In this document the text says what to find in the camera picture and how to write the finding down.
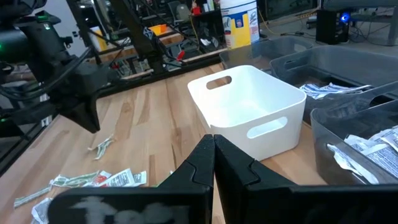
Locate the yellow Lysol wipes canister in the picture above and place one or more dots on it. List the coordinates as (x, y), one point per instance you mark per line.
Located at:
(239, 25)

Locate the red clip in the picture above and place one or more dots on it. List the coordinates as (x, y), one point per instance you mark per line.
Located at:
(180, 55)

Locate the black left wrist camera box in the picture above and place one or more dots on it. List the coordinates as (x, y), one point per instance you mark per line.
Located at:
(90, 77)

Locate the translucent grey plastic bin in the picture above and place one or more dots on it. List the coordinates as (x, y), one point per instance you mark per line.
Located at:
(342, 62)
(323, 149)
(264, 49)

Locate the black rig upright post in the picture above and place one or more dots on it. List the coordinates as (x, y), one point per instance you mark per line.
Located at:
(136, 34)

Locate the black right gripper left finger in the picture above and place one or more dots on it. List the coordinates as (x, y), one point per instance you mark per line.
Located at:
(140, 205)

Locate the white plastic bin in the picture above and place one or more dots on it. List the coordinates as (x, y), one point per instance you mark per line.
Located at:
(245, 105)

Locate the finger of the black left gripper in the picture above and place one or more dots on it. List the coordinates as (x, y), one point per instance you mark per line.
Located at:
(79, 115)
(93, 115)

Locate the orange plastic bin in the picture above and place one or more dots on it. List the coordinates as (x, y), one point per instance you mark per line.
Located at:
(158, 29)

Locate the blue striped white packet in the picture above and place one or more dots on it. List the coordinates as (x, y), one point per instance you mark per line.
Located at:
(345, 88)

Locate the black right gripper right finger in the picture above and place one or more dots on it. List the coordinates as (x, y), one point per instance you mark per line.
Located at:
(280, 205)

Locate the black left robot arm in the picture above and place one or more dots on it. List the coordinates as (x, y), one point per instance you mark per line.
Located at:
(12, 40)

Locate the black computer tower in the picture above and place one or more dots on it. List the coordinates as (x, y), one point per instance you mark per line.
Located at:
(331, 28)

